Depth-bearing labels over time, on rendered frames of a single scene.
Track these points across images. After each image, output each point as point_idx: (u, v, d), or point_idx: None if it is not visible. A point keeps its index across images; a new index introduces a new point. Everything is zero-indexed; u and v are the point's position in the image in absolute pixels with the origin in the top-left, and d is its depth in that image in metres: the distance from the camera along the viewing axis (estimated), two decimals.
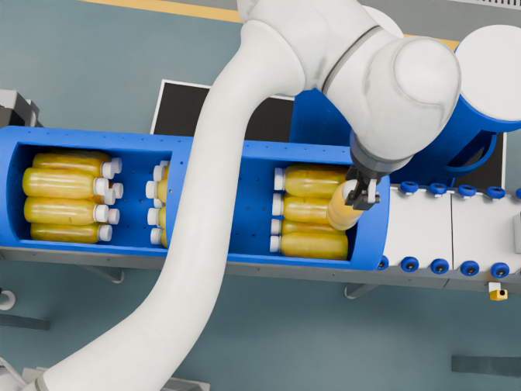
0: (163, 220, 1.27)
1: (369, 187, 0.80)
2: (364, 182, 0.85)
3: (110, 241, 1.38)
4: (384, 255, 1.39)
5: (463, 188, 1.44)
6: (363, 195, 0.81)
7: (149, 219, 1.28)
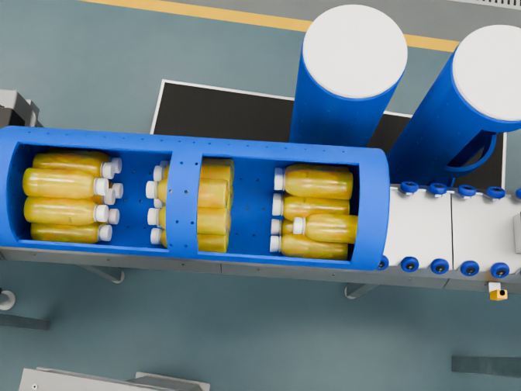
0: (163, 220, 1.27)
1: None
2: None
3: (110, 241, 1.38)
4: (384, 255, 1.39)
5: (463, 188, 1.44)
6: None
7: (149, 219, 1.28)
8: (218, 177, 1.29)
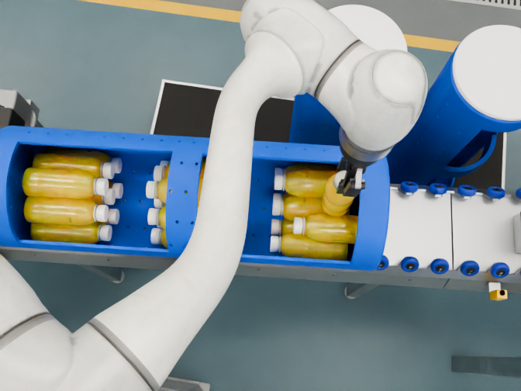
0: (163, 220, 1.27)
1: (356, 175, 0.94)
2: (352, 171, 0.98)
3: (110, 241, 1.38)
4: (384, 255, 1.39)
5: (463, 188, 1.44)
6: (350, 182, 0.94)
7: (149, 219, 1.28)
8: None
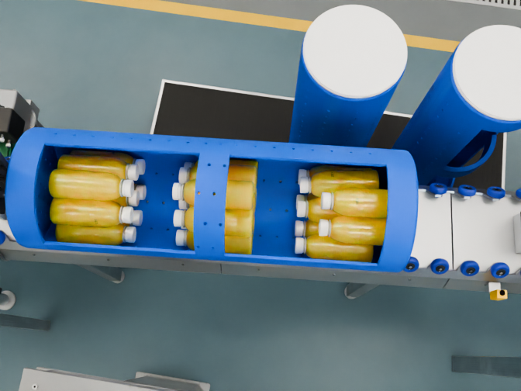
0: (189, 222, 1.27)
1: None
2: None
3: (134, 243, 1.38)
4: None
5: (463, 188, 1.44)
6: None
7: (174, 221, 1.28)
8: (243, 178, 1.29)
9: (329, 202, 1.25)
